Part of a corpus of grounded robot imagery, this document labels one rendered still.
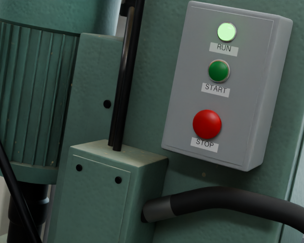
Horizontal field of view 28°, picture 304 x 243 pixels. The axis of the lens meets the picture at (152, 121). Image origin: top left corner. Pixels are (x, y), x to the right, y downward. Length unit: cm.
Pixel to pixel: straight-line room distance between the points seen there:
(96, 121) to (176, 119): 19
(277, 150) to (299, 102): 6
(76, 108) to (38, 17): 13
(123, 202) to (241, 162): 13
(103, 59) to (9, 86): 14
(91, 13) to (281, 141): 33
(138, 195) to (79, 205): 7
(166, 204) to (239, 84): 16
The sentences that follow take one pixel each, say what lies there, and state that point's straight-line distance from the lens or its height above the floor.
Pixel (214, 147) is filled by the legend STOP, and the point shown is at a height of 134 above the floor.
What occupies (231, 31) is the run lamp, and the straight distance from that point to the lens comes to 61.
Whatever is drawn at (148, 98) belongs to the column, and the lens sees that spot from 72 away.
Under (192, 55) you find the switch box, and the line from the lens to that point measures 63.
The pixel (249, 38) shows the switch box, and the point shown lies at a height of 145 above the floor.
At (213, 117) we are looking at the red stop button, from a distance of 61.
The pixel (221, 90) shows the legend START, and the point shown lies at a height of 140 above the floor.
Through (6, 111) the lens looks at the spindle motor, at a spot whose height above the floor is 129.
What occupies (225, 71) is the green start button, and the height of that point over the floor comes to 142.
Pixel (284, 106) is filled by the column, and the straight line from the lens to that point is 67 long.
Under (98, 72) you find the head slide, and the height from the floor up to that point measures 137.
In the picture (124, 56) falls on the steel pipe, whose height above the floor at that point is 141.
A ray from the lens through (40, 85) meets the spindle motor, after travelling 84.
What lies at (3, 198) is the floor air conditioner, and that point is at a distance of 252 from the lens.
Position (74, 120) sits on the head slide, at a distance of 82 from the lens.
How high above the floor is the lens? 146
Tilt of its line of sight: 10 degrees down
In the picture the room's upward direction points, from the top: 10 degrees clockwise
